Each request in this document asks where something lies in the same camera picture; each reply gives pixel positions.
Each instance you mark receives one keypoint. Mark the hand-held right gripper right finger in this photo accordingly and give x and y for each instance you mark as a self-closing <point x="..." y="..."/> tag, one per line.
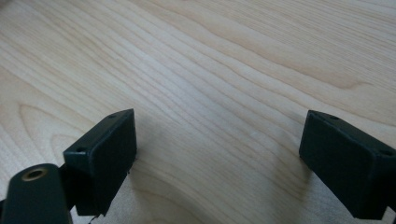
<point x="348" y="168"/>

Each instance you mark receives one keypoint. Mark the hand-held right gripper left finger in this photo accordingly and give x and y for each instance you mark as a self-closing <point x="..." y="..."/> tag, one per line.
<point x="106" y="161"/>

